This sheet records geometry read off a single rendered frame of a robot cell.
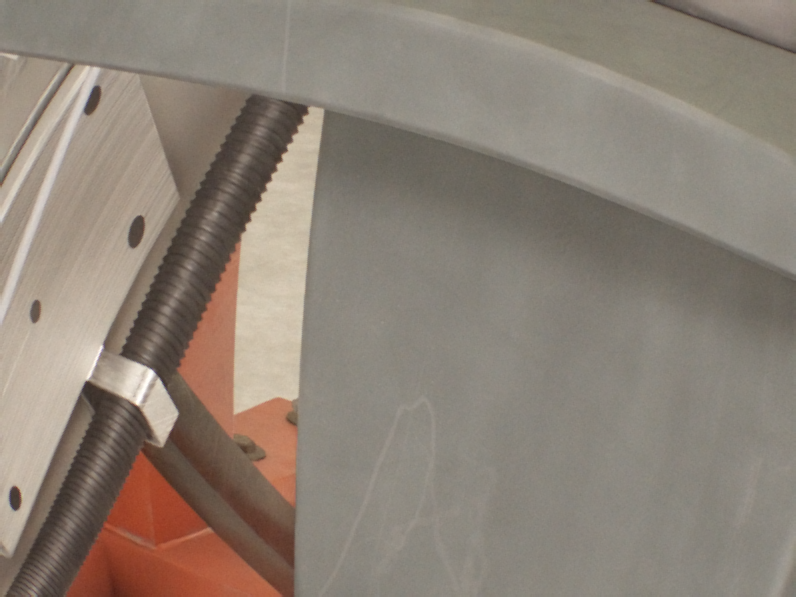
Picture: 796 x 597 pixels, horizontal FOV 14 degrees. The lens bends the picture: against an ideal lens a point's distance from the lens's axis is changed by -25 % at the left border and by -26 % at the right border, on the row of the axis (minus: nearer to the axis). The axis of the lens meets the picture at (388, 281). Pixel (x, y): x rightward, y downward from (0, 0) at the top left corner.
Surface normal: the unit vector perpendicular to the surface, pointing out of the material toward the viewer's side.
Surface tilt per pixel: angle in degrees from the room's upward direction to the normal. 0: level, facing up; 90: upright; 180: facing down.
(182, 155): 90
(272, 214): 0
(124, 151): 90
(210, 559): 0
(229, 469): 90
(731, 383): 90
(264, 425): 0
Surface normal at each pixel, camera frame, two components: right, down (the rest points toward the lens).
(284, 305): 0.08, -0.94
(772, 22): -0.09, 0.33
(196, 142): 0.85, 0.23
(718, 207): -0.60, 0.20
